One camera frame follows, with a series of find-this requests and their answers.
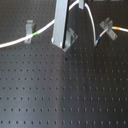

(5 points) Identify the white cable with coloured marks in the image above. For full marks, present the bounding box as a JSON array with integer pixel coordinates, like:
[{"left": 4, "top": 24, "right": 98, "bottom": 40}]
[{"left": 0, "top": 0, "right": 128, "bottom": 50}]

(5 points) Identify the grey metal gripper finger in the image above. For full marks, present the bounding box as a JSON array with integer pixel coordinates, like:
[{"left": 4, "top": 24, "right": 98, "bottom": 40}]
[{"left": 53, "top": 0, "right": 69, "bottom": 46}]

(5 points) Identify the right grey cable clip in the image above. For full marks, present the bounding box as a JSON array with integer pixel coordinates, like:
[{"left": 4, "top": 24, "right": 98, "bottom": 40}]
[{"left": 100, "top": 18, "right": 117, "bottom": 40}]

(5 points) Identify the grey cable clip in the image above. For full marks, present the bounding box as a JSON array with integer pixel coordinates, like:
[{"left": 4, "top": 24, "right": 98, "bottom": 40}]
[
  {"left": 100, "top": 18, "right": 117, "bottom": 40},
  {"left": 63, "top": 29, "right": 78, "bottom": 52},
  {"left": 24, "top": 20, "right": 35, "bottom": 44}
]

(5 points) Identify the middle grey cable clip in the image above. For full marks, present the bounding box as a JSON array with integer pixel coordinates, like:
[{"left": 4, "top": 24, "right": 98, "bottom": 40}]
[{"left": 63, "top": 29, "right": 78, "bottom": 52}]

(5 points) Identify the left grey cable clip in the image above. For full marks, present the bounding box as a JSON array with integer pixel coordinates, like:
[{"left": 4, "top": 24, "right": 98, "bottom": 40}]
[{"left": 24, "top": 20, "right": 35, "bottom": 44}]

